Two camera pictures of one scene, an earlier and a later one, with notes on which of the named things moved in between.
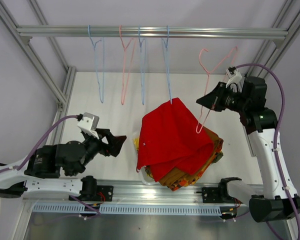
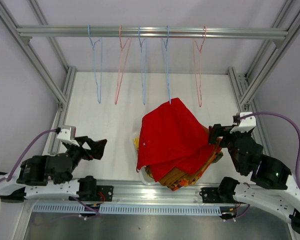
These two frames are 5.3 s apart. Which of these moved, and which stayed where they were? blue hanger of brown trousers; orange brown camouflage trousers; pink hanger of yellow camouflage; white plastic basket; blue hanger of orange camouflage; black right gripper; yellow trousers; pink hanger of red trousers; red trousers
Moved: black right gripper; pink hanger of red trousers; pink hanger of yellow camouflage
Stayed: blue hanger of orange camouflage; red trousers; white plastic basket; yellow trousers; blue hanger of brown trousers; orange brown camouflage trousers
